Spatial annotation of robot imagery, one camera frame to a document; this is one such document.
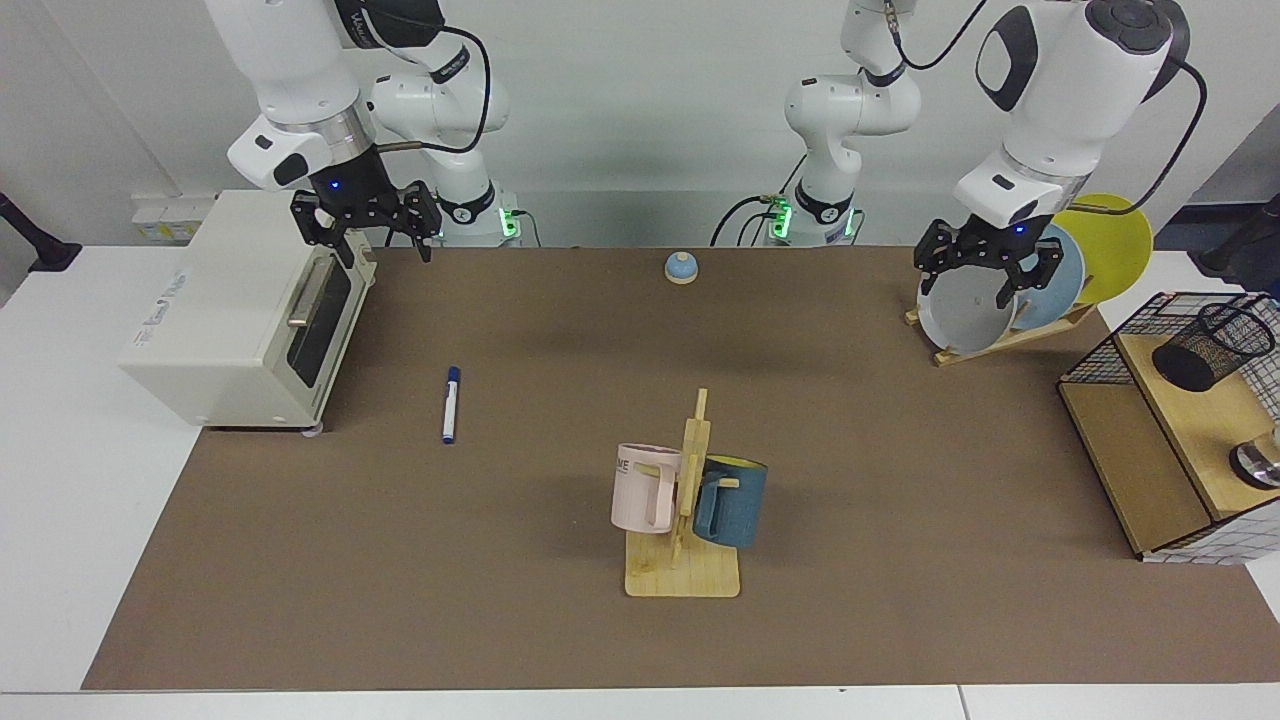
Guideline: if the yellow plate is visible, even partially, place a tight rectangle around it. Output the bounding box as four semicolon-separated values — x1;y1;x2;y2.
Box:
1050;193;1154;305

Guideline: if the glass lid with silver knob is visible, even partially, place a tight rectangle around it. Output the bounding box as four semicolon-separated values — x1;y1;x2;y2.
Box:
1228;425;1280;491

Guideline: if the white wall power strip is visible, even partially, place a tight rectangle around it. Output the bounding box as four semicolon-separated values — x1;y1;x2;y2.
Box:
132;195;219;244

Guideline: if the light blue plate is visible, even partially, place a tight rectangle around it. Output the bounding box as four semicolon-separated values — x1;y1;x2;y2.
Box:
1008;224;1086;332

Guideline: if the wooden plate rack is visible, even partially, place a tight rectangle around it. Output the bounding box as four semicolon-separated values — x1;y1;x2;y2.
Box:
905;300;1098;367

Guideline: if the wooden cup stand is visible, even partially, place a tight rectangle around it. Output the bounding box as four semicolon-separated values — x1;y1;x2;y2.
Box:
625;388;742;599

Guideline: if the black mesh pen holder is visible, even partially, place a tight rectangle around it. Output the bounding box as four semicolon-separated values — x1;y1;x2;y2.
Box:
1152;303;1277;393

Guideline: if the black equipment piece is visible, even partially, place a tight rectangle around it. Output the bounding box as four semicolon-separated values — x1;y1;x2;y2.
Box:
1190;195;1280;297

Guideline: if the pale toaster oven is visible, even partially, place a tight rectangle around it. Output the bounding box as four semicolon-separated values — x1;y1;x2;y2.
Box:
118;190;378;433

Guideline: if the pink mug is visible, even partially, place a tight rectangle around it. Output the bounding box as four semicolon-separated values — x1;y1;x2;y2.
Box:
611;443;684;535

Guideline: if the wire basket with wooden floor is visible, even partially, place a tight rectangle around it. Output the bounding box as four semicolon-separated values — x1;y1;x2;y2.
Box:
1058;292;1280;566

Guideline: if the grey plate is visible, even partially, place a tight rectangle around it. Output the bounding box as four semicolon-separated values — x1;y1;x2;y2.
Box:
917;262;1018;356

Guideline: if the black stand foot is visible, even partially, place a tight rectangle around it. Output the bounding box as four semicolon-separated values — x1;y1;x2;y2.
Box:
0;192;83;273

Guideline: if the brown table cloth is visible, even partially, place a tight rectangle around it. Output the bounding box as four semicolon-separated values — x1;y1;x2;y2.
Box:
80;246;1280;691

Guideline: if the teal mug with yellow inside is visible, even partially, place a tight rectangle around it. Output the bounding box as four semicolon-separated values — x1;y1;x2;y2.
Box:
692;455;769;549

